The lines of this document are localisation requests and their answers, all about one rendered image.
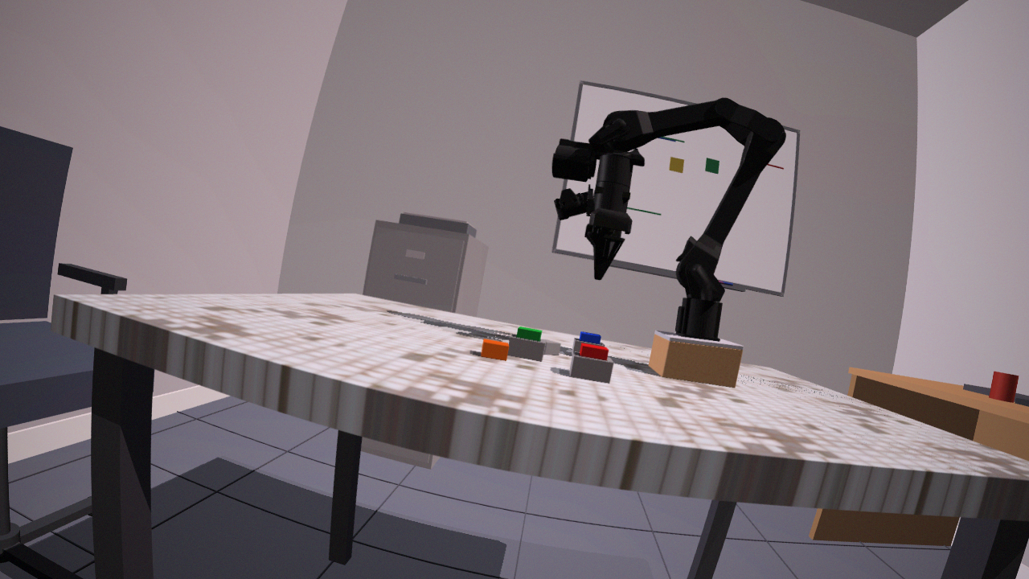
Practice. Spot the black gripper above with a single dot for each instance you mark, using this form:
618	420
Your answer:
606	223

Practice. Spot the red button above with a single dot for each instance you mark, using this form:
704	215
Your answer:
591	363

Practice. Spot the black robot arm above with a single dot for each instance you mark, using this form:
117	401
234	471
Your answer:
623	131

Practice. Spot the blue button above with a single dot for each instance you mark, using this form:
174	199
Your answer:
588	338

